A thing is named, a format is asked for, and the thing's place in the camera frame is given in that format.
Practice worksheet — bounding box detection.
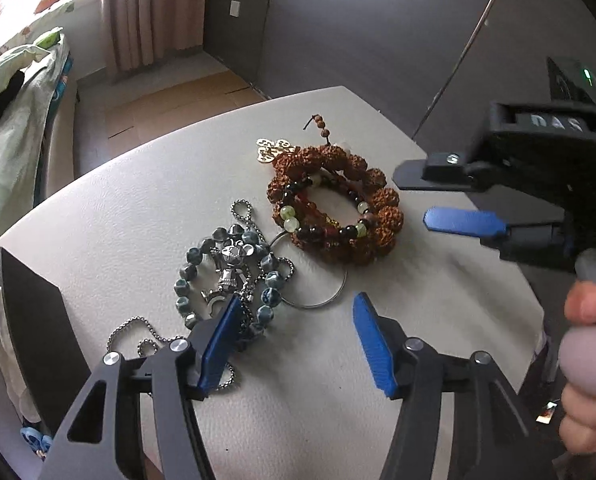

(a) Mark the brown rough bead bracelet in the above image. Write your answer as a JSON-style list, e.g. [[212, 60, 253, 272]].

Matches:
[[267, 115, 405, 264]]

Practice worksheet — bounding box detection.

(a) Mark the black square box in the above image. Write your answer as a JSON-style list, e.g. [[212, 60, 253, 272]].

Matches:
[[0, 247, 91, 436]]

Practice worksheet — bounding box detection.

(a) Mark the pink curtain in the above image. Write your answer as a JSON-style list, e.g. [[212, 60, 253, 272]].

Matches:
[[100, 0, 209, 73]]

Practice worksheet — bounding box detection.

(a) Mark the light green quilt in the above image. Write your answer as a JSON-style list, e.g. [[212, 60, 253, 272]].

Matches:
[[0, 45, 61, 257]]

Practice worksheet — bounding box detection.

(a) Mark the gold charm pendant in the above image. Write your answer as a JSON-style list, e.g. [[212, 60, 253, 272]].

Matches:
[[255, 137, 296, 165]]

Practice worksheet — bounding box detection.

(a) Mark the red string bracelet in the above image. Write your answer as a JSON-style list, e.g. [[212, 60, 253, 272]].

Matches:
[[293, 187, 341, 233]]

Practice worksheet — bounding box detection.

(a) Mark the silver ball chain necklace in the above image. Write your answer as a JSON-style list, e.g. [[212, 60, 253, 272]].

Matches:
[[107, 199, 295, 393]]

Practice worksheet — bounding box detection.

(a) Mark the grey-blue bead bracelet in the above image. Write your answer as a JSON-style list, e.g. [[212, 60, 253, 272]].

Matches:
[[174, 227, 285, 342]]

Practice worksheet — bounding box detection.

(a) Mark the blue plastic object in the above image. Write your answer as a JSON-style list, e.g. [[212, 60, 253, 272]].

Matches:
[[20, 427, 55, 461]]

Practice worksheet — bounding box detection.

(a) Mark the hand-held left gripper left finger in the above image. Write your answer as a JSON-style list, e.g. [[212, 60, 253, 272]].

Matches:
[[38, 294, 244, 480]]

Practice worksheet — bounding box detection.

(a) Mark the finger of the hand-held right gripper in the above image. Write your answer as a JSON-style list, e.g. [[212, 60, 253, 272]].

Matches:
[[423, 206, 571, 263], [393, 152, 489, 192]]

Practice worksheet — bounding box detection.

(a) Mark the thin silver hoop bangle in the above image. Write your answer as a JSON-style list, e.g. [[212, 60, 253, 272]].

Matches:
[[268, 232, 349, 311]]

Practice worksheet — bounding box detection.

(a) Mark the bed with green sheet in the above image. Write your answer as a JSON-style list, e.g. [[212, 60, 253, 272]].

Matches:
[[0, 30, 79, 261]]

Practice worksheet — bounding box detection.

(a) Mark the black garment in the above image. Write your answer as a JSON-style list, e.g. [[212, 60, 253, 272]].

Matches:
[[5, 69, 27, 103]]

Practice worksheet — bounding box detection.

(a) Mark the black and green bead bracelet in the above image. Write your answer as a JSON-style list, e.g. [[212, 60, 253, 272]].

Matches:
[[280, 172, 374, 242]]

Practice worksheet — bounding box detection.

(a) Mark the silver figure pendant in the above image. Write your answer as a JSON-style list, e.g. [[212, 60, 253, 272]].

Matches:
[[201, 240, 256, 318]]

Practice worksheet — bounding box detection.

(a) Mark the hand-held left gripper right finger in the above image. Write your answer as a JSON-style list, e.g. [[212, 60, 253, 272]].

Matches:
[[353, 291, 554, 480]]

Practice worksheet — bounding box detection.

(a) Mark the person's right hand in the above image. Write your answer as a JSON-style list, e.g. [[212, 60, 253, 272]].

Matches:
[[558, 280, 596, 456]]

